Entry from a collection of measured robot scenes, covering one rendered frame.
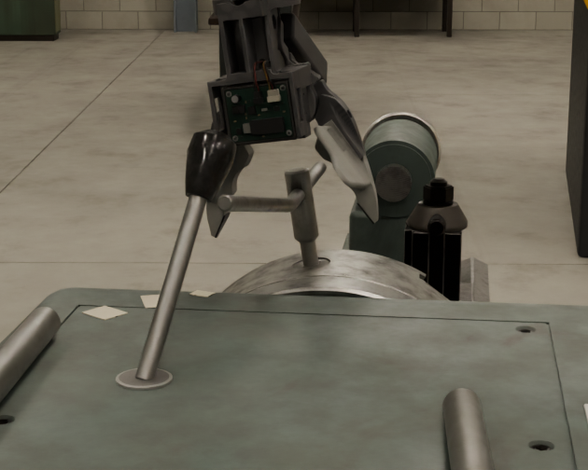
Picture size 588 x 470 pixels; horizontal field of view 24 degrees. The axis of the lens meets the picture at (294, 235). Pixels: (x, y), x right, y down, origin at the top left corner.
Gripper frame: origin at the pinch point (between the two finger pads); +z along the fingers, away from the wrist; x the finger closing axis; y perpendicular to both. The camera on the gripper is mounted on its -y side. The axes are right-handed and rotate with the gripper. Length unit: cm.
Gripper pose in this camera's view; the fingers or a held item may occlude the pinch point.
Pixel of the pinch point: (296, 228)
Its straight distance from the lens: 115.9
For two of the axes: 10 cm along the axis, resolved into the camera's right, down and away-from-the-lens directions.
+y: -2.5, 2.2, -9.4
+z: 1.4, 9.7, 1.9
